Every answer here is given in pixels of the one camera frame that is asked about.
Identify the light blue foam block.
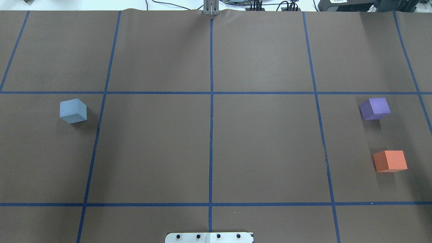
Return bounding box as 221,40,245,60
59,99,87,124

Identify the purple foam block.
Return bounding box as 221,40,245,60
359,97,391,120

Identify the orange foam block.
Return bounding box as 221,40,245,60
372,150,408,172

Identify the aluminium frame post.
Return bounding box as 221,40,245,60
202,0,220,16

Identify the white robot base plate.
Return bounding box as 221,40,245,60
165,232,254,243

